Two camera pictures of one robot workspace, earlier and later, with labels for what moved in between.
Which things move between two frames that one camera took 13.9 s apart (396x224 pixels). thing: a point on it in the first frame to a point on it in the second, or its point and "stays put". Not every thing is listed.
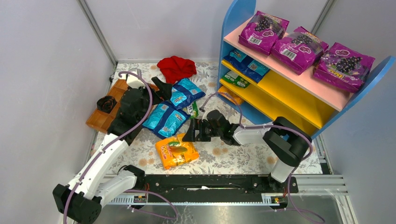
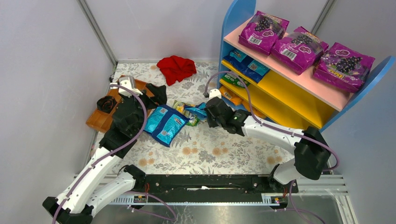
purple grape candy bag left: (262, 31) stays put
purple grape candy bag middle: (297, 51) stays put
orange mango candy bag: (173, 151) to (238, 100)
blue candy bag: (184, 92) to (199, 110)
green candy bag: (236, 79) stays put
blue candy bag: (165, 120) stays put
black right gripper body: (200, 129) to (210, 112)
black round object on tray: (106, 103) stays put
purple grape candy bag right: (343, 67) stays put
